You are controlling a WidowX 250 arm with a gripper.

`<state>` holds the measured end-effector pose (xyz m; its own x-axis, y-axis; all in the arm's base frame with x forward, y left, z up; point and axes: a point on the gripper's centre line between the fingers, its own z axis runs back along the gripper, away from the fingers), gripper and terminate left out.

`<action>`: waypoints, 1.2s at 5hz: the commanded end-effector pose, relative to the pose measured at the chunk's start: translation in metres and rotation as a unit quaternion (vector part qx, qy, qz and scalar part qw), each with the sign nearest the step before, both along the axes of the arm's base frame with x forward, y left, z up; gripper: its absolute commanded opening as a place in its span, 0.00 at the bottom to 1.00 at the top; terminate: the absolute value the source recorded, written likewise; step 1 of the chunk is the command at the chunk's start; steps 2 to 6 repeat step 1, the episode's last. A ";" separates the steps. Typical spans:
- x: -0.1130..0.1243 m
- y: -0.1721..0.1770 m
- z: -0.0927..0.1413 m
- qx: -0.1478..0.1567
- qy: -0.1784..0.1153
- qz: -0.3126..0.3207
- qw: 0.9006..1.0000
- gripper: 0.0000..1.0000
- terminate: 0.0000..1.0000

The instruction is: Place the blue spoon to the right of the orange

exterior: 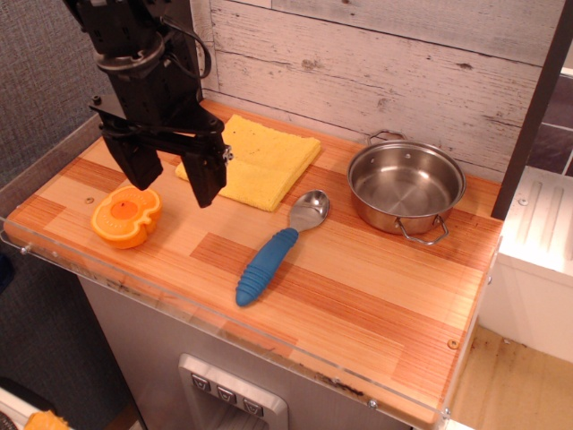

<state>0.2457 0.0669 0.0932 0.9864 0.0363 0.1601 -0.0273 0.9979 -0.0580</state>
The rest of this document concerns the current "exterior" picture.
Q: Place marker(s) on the dark vertical post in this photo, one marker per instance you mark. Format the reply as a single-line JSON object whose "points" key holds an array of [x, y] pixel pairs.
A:
{"points": [[545, 86]]}

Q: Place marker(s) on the silver dispenser button panel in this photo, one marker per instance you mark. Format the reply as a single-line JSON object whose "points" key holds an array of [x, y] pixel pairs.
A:
{"points": [[220, 400]]}

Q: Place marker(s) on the stainless steel pot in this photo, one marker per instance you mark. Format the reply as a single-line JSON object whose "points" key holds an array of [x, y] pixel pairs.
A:
{"points": [[403, 187]]}

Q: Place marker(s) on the blue handled metal spoon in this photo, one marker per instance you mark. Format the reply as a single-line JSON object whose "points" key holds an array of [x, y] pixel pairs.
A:
{"points": [[308, 212]]}

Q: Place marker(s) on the yellow folded cloth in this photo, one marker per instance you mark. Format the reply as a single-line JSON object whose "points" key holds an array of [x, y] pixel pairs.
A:
{"points": [[266, 162]]}

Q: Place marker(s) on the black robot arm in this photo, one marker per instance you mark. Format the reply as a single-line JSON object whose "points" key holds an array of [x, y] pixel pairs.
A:
{"points": [[119, 27]]}

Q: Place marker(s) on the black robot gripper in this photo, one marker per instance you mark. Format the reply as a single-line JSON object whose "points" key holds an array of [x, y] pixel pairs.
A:
{"points": [[156, 106]]}

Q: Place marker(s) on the white toy sink counter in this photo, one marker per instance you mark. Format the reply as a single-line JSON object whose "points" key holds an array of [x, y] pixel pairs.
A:
{"points": [[529, 295]]}

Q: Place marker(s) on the clear acrylic table guard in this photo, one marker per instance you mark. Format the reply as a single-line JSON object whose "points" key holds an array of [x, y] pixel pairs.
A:
{"points": [[385, 320]]}

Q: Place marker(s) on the grey toy fridge cabinet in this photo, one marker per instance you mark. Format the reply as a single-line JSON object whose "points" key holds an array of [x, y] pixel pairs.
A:
{"points": [[148, 342]]}

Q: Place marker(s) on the orange half toy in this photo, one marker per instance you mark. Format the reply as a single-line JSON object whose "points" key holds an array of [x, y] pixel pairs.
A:
{"points": [[127, 217]]}

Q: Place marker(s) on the yellow object bottom left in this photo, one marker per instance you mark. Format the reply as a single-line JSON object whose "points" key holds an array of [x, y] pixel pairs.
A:
{"points": [[46, 420]]}

